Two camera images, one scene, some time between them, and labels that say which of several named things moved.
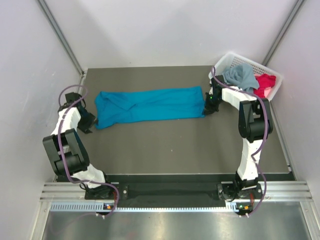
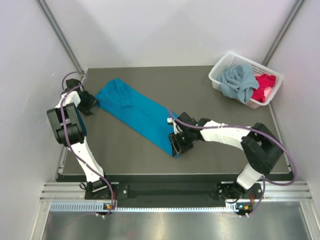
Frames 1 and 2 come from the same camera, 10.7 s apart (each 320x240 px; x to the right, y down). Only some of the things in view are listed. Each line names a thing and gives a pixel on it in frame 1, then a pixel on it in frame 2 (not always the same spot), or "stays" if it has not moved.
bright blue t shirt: x=124 y=106 -> x=145 y=116
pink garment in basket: x=267 y=91 stays
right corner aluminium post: x=297 y=7 stays
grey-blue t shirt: x=242 y=76 stays
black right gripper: x=208 y=109 -> x=177 y=146
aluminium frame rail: x=276 y=191 stays
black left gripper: x=85 y=128 -> x=92 y=101
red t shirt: x=265 y=81 stays
